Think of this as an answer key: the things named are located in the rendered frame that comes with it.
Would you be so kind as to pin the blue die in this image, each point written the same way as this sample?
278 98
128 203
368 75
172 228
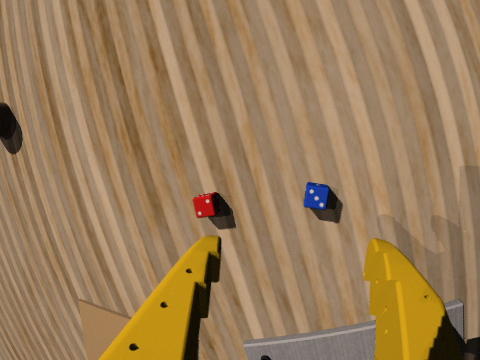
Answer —
316 196

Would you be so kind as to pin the tan flat mat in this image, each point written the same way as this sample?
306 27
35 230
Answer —
100 327

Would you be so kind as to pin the red die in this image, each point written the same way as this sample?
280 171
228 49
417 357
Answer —
207 205

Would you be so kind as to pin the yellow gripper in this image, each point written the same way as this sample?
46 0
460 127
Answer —
411 320

